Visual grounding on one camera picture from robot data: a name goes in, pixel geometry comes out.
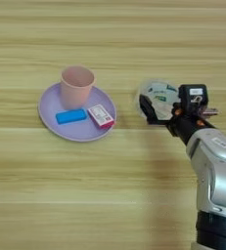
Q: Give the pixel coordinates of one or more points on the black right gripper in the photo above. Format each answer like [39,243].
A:
[188,125]

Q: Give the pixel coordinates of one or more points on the clear plastic food packet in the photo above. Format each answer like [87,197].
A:
[163,92]

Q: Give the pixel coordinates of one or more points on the small white pink box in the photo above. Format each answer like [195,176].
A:
[100,115]

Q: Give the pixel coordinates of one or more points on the pink plastic cup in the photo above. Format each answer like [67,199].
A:
[76,89]

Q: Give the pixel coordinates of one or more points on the blue rectangular eraser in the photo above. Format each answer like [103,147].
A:
[71,116]

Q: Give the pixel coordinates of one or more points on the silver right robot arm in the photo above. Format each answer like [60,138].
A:
[215,172]

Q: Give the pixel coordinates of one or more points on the purple round plate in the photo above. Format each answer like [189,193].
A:
[75,132]

